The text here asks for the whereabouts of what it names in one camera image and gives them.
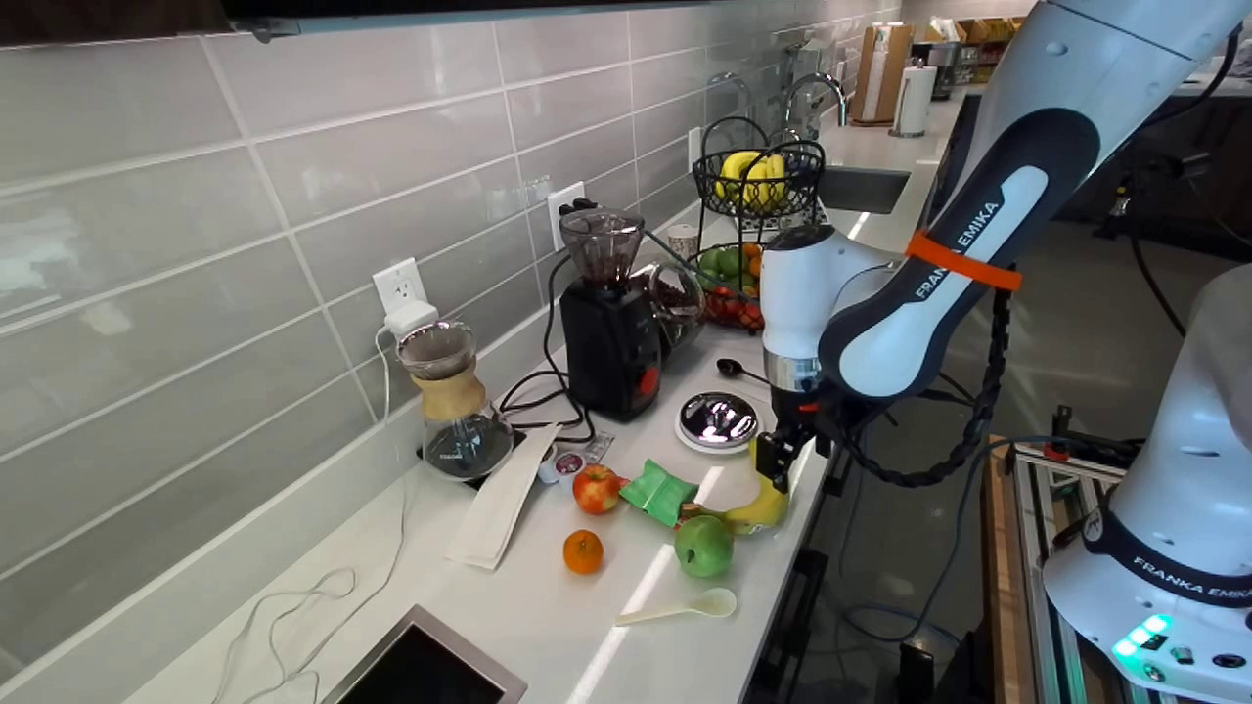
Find black two-tier fruit basket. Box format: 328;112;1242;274
685;112;828;338

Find kitchen sink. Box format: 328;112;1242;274
818;170;906;215

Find white plastic spoon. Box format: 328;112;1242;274
623;585;740;627

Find countertop induction plate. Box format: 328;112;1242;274
324;608;526;704

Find round silver lid dish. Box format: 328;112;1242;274
676;390;758;458

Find small orange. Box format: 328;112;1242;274
564;527;603;576

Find green snack packet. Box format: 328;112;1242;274
623;462;696;527

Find yellow bananas in basket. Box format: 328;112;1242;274
711;147;784;213

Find black measuring spoon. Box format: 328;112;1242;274
714;356;769;386

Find paper towel roll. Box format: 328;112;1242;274
890;67;933;137

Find yellow green banana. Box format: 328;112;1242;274
726;479;790;537

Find green apple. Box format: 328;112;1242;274
672;511;736;580

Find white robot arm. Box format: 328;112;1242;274
758;0;1252;488

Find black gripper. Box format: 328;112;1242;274
756;390;828;488

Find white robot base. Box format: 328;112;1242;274
1045;266;1252;704

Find white wall outlet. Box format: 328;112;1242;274
372;258;436;339

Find black coffee grinder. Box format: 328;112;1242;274
558;200;662;422

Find red yellow apple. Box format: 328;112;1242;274
569;464;623;518

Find glass jar blender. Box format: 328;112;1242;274
398;319;512;481

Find white folded paper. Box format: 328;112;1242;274
451;426;554;572

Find mixed fruit in lower basket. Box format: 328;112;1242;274
696;243;762;332

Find wooden robot cart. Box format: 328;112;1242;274
977;437;1126;704

